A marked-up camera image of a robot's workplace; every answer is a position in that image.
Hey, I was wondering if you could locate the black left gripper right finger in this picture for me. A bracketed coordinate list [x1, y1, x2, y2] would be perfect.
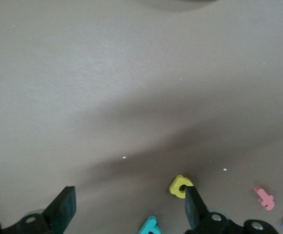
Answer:
[184, 186, 278, 234]

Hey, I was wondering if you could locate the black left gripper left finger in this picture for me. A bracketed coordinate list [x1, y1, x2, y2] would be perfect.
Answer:
[0, 186, 77, 234]

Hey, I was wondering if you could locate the yellow foam letter a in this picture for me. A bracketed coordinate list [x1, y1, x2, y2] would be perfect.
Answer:
[168, 174, 195, 199]

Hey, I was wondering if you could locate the brown table cover mat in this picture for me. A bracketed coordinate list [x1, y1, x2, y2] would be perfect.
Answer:
[0, 0, 283, 234]

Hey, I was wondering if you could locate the pink-red foam letter f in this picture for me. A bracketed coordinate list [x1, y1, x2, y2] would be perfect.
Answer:
[253, 185, 275, 212]

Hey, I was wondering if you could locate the teal foam letter g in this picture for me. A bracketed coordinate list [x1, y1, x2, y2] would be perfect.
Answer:
[138, 215, 161, 234]

